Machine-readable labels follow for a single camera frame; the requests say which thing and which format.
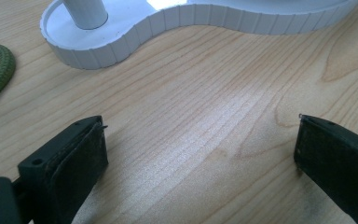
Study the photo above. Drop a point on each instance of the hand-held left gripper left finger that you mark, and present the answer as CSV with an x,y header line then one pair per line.
x,y
65,168

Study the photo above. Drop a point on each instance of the white ribbed stand with post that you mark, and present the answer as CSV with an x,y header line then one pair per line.
x,y
174,28

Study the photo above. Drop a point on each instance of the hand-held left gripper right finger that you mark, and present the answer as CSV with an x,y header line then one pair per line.
x,y
338,165

